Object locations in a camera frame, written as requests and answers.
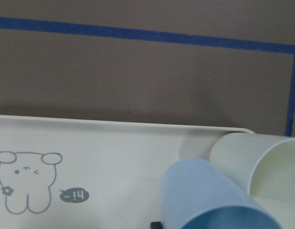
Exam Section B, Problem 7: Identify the cream plastic cup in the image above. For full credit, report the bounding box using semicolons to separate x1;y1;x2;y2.
209;133;295;229

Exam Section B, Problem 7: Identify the cream plastic tray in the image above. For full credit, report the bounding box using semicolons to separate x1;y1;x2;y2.
0;114;255;229

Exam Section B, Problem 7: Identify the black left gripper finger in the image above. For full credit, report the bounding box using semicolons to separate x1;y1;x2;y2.
150;221;162;229

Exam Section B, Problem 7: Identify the light blue plastic cup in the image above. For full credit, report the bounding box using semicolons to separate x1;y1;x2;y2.
160;158;282;229

